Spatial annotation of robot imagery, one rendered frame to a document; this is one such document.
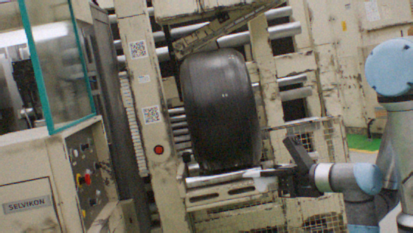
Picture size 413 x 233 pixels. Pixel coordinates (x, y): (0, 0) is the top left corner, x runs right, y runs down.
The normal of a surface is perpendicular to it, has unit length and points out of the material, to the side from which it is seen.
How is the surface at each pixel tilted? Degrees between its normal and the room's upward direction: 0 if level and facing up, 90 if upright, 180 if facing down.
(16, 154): 90
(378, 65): 82
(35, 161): 90
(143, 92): 90
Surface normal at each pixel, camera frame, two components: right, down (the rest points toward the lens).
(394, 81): -0.67, 0.07
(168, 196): 0.00, 0.11
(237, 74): 0.16, -0.50
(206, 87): -0.08, -0.36
